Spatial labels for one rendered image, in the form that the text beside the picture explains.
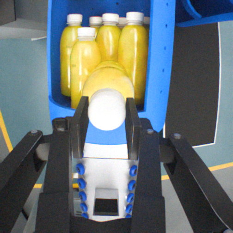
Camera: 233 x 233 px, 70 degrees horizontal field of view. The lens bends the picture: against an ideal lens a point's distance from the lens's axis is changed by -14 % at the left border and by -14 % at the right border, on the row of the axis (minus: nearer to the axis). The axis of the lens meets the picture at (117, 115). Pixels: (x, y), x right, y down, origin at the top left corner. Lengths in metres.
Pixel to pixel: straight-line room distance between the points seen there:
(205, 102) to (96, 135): 1.37
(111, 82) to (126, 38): 0.20
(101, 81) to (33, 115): 1.61
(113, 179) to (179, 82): 0.96
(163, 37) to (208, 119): 1.41
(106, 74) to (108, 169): 0.58
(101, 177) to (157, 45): 0.60
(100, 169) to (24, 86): 1.19
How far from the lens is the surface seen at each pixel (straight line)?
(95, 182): 0.83
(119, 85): 0.22
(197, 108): 1.63
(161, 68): 0.36
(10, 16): 0.63
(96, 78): 0.23
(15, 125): 1.95
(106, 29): 0.45
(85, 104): 0.17
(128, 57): 0.40
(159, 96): 0.37
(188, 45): 1.50
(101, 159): 0.75
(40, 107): 1.75
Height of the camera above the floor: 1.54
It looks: 68 degrees down
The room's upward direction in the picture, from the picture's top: 177 degrees clockwise
